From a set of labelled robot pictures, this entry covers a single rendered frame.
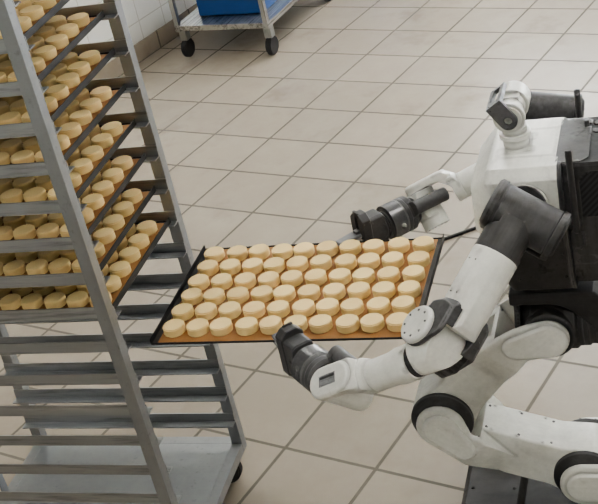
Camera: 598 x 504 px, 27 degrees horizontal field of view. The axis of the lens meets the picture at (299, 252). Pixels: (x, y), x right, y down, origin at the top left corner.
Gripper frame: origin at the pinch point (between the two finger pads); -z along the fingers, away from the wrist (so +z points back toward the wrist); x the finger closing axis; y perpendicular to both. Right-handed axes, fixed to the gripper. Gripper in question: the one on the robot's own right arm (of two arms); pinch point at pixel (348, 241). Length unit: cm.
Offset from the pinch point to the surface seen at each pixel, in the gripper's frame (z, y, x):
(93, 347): -65, -6, 0
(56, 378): -73, -15, -9
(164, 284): -36, -35, -10
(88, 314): -64, -5, 9
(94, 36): 69, -363, -54
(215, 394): -32, -32, -46
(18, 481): -84, -62, -64
